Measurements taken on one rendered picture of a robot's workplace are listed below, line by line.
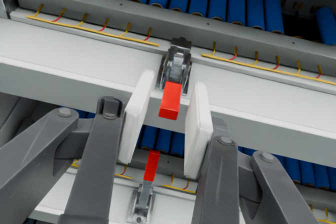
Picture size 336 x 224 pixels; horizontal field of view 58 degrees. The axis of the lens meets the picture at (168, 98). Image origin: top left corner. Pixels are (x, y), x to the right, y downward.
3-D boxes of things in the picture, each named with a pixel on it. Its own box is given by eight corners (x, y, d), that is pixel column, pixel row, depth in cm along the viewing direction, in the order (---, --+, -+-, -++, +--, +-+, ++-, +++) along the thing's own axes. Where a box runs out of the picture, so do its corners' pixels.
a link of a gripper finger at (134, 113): (129, 166, 15) (114, 163, 15) (147, 110, 22) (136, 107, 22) (140, 113, 14) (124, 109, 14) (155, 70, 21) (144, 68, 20)
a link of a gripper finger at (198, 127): (198, 126, 14) (214, 129, 14) (195, 79, 21) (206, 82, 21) (183, 178, 15) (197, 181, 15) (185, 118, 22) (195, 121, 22)
